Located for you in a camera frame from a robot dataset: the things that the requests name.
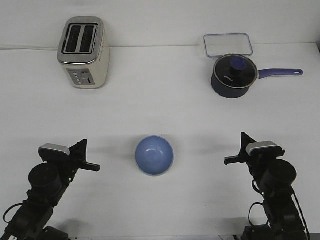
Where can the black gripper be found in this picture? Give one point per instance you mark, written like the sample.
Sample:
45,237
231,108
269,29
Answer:
254,163
69,165

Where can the blue bowl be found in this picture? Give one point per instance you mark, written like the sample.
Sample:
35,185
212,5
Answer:
154,154

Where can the green bowl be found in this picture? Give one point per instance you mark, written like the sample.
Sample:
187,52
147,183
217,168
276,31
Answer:
154,175

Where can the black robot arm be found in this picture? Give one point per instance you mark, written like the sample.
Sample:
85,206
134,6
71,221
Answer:
49,181
272,179

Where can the dark blue saucepan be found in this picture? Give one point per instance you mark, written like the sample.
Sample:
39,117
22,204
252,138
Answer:
232,92

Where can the glass pot lid blue knob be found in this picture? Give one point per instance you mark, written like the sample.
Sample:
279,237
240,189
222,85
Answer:
235,71

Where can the silver two-slot toaster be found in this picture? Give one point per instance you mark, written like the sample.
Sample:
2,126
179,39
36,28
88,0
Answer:
84,53

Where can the clear plastic container lid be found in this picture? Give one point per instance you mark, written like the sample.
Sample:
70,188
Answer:
217,45

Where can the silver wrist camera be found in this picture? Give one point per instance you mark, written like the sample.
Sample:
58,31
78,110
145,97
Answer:
265,148
49,147

